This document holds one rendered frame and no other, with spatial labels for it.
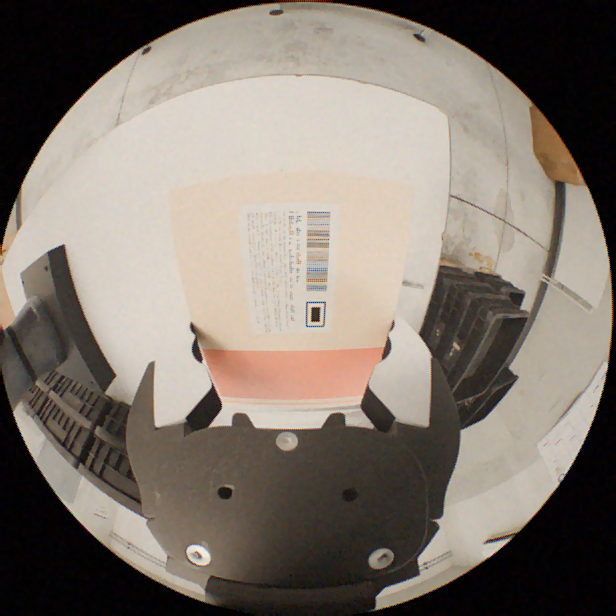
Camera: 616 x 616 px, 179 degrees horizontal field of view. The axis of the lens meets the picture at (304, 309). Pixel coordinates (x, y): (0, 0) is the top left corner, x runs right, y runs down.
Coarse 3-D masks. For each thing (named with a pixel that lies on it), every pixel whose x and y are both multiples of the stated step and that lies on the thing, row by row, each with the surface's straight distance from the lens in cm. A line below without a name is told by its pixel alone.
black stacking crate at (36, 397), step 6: (36, 384) 95; (30, 390) 97; (36, 390) 92; (42, 390) 86; (24, 396) 98; (30, 396) 94; (36, 396) 90; (42, 396) 86; (30, 402) 90; (36, 402) 87; (42, 402) 84; (36, 408) 85; (42, 408) 84; (36, 414) 84
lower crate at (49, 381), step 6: (48, 372) 94; (54, 372) 90; (42, 378) 95; (48, 378) 91; (54, 378) 87; (60, 378) 85; (42, 384) 88; (48, 384) 87; (54, 384) 84; (48, 390) 83; (54, 390) 84
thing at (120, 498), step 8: (80, 464) 55; (80, 472) 55; (88, 472) 53; (88, 480) 52; (96, 480) 51; (104, 488) 49; (112, 488) 47; (112, 496) 47; (120, 496) 46; (120, 504) 46; (128, 504) 45; (136, 504) 44; (136, 512) 44
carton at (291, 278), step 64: (192, 192) 10; (256, 192) 9; (320, 192) 9; (384, 192) 10; (192, 256) 11; (256, 256) 9; (320, 256) 9; (384, 256) 10; (192, 320) 12; (256, 320) 11; (320, 320) 11; (384, 320) 12; (256, 384) 15; (320, 384) 14
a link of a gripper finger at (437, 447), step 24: (432, 360) 10; (432, 384) 9; (432, 408) 8; (456, 408) 9; (408, 432) 7; (432, 432) 7; (456, 432) 8; (432, 456) 7; (456, 456) 8; (432, 480) 7; (432, 504) 7
